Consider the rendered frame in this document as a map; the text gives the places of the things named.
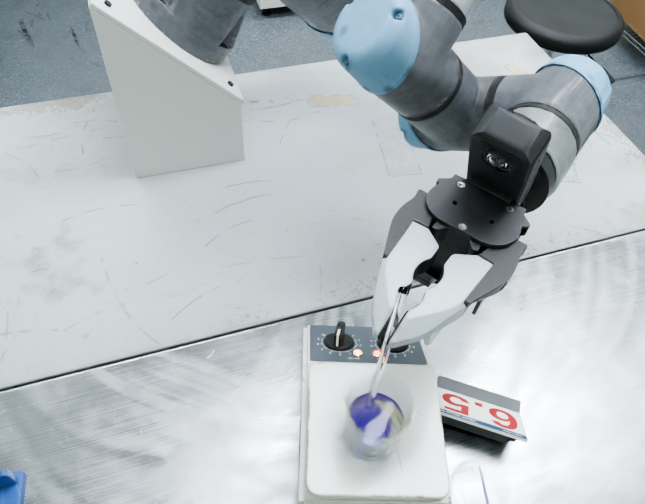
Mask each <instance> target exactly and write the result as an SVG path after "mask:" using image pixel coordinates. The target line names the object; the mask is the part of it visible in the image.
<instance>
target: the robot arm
mask: <svg viewBox="0 0 645 504"><path fill-rule="evenodd" d="M256 1H257V0H134V2H135V3H136V5H137V6H138V7H139V9H140V10H141V11H142V12H143V14H144V15H145V16H146V17H147V18H148V19H149V20H150V21H151V22H152V24H153V25H154V26H155V27H156V28H157V29H159V30H160V31H161V32H162V33H163V34H164V35H165V36H166V37H167V38H169V39H170V40H171V41H172V42H173V43H175V44H176V45H177V46H179V47H180V48H181V49H183V50H184V51H186V52H187V53H189V54H190V55H192V56H194V57H195V58H197V59H199V60H201V61H204V62H206V63H209V64H215V65H216V64H220V63H222V61H223V60H224V59H225V58H226V57H227V56H228V55H229V53H230V52H231V51H232V49H233V47H234V44H235V42H236V39H237V37H238V34H239V32H240V30H241V27H242V25H243V22H244V20H245V17H246V15H247V13H248V11H249V9H250V8H251V7H252V5H253V4H254V3H255V2H256ZM280 1H281V2H282V3H283V4H285V5H286V6H287V7H288V8H289V9H291V10H292V11H293V12H294V13H295V14H297V15H298V16H299V17H300V18H302V19H303V20H304V21H305V23H306V24H307V25H308V26H309V27H310V28H311V29H313V30H314V31H316V32H318V33H320V34H322V35H323V36H325V37H326V38H328V39H330V40H332V41H333V50H334V54H335V57H336V59H337V61H338V62H339V63H340V65H341V66H342V67H343V68H344V69H345V70H346V72H348V73H349V74H350V75H351V76H352V77H353V78H354V79H355V80H356V81H357V82H358V84H359V85H360V86H361V87H362V88H363V89H365V90H366V91H368V92H369V93H372V94H374V95H376V96H377V97H378V98H379V99H381V100H382V101H383V102H385V103H386V104H387V105H388V106H390V107H391V108H392V109H393V110H395V111H396V112H397V113H398V124H399V129H400V130H401V131H402V132H403V137H404V139H405V141H406V142H407V143H408V144H409V145H411V146H413V147H415V148H421V149H429V150H431V151H435V152H446V151H469V157H468V167H467V179H465V178H463V177H461V176H459V175H457V174H455V175H454V176H453V177H452V178H438V179H437V182H436V185H435V186H434V187H433V188H432V189H431V190H430V191H429V192H428V193H427V192H425V191H423V190H421V189H419V190H418V191H417V193H416V195H415V196H414V197H413V198H412V199H411V200H409V201H408V202H406V203H405V204H404V205H403V206H402V207H401V208H400V209H399V210H398V211H397V212H396V214H395V215H394V217H393V219H392V222H391V225H390V228H389V232H388V237H387V241H386V245H385V249H384V254H383V258H382V262H381V267H380V271H379V275H378V279H377V284H376V288H375V292H374V297H373V301H372V309H371V321H372V331H373V337H374V338H376V339H378V340H379V339H380V338H381V337H382V335H383V334H384V332H385V331H386V330H387V326H388V323H389V319H390V316H391V312H392V308H393V305H394V301H395V297H396V294H397V290H398V288H399V287H400V286H405V287H406V288H407V290H408V293H407V296H408V294H409V292H410V289H411V286H412V282H413V279H414V280H416V281H417V282H419V283H421V284H422V285H424V286H426V287H430V285H431V284H432V283H433V281H434V280H436V281H435V284H436V285H435V286H433V287H431V288H429V289H427V290H426V291H425V293H424V295H423V298H422V301H421V302H420V303H419V304H418V305H416V306H415V307H414V308H412V309H410V310H409V311H406V312H405V314H404V315H403V317H402V318H401V320H400V321H399V323H398V325H397V326H396V328H395V329H394V331H393V332H392V334H391V336H390V337H389V339H388V340H387V343H386V345H388V347H390V348H396V347H400V346H404V345H408V344H412V343H415V342H418V341H420V340H422V339H424V344H425V345H427V346H428V345H431V344H432V343H433V341H434V340H435V339H436V337H437V336H438V334H439V333H440V331H441V330H442V329H443V328H444V327H446V326H447V325H449V324H451V323H452V322H454V321H456V320H457V319H459V318H460V317H461V316H462V315H463V314H464V313H465V312H466V310H467V309H468V308H469V307H470V305H472V304H474V303H476V302H477V303H476V305H475V307H474V309H473V311H472V314H474V315H475V314H476V313H477V311H478V310H479V308H480V307H481V305H482V303H483V302H484V300H485V299H486V298H488V297H490V296H493V295H495V294H497V293H499V292H500V291H501V290H503V289H504V288H505V286H506V285H507V284H508V282H509V280H510V278H511V277H512V275H513V273H514V271H515V269H516V267H517V265H518V262H519V258H520V257H521V256H523V254H524V252H525V250H526V249H527V244H525V243H523V242H521V241H519V239H520V237H521V236H525V235H526V233H527V231H528V229H529V227H530V223H529V222H528V220H527V219H526V217H525V213H529V212H532V211H534V210H536V209H538V208H539V207H540V206H541V205H542V204H543V203H544V202H545V200H546V199H547V198H549V197H550V196H551V195H552V194H553V193H554V192H555V191H556V189H557V188H558V186H559V185H560V183H561V182H562V180H563V179H564V177H565V176H566V174H567V173H568V171H569V170H570V168H571V166H572V165H573V163H574V161H575V158H576V157H577V155H578V154H579V152H580V151H581V149H582V148H583V146H584V145H585V143H586V142H587V140H588V139H589V137H590V136H591V135H592V134H593V133H594V132H595V131H596V130H597V128H598V127H599V125H600V123H601V121H602V117H603V114H604V112H605V110H606V108H607V106H608V104H609V102H610V98H611V91H612V88H611V85H610V80H609V78H608V76H607V74H606V72H605V71H604V69H603V68H602V67H601V66H600V65H599V64H598V63H596V62H595V61H593V60H592V59H590V58H588V57H585V56H581V55H575V54H569V55H562V56H559V57H556V58H554V59H552V60H550V61H549V62H548V63H546V64H544V65H543V66H541V67H540V68H539V69H538V70H537V71H536V72H535V74H519V75H501V76H475V75H474V74H473V73H472V71H471V70H470V69H469V68H468V67H467V66H466V65H465V64H464V63H463V62H462V60H461V59H460V58H459V56H458V55H457V54H456V53H455V52H454V51H453V49H452V47H453V45H454V43H455V42H456V40H457V38H458V37H459V35H460V33H461V32H462V29H463V28H464V26H465V24H466V23H467V22H468V20H469V18H470V17H471V15H472V13H473V12H474V10H475V8H476V6H477V5H478V3H479V1H480V0H280ZM407 296H406V297H407Z"/></svg>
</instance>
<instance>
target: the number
mask: <svg viewBox="0 0 645 504"><path fill-rule="evenodd" d="M439 401H440V408H443V409H446V410H449V411H452V412H455V413H458V414H461V415H464V416H467V417H470V418H473V419H477V420H480V421H483V422H486V423H489V424H492V425H495V426H498V427H501V428H504V429H507V430H510V431H513V432H516V433H519V434H523V435H524V433H523V430H522V426H521V423H520V419H519V416H518V415H517V414H514V413H511V412H508V411H505V410H502V409H499V408H496V407H493V406H489V405H486V404H483V403H480V402H477V401H474V400H471V399H468V398H464V397H461V396H458V395H455V394H452V393H449V392H446V391H443V390H440V389H439Z"/></svg>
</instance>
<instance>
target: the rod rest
mask: <svg viewBox="0 0 645 504"><path fill-rule="evenodd" d="M26 477H27V475H26V473H24V472H23V471H22V470H18V471H12V472H10V471H9V470H8V469H3V470H1V471H0V504H23V502H24V494H25V485H26Z"/></svg>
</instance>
